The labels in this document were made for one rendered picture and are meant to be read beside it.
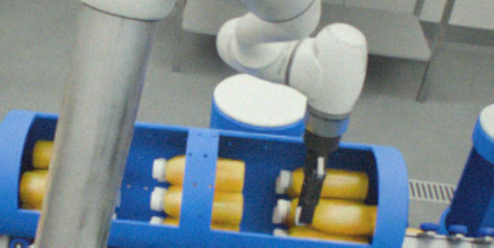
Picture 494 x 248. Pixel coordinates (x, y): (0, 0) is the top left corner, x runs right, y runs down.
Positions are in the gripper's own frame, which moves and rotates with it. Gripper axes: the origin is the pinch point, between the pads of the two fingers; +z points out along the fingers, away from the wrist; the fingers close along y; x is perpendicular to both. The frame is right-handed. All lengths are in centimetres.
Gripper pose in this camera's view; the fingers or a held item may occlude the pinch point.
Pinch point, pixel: (306, 204)
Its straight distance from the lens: 147.4
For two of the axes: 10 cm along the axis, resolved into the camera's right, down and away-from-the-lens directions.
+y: 0.6, -5.8, 8.1
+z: -0.8, 8.1, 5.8
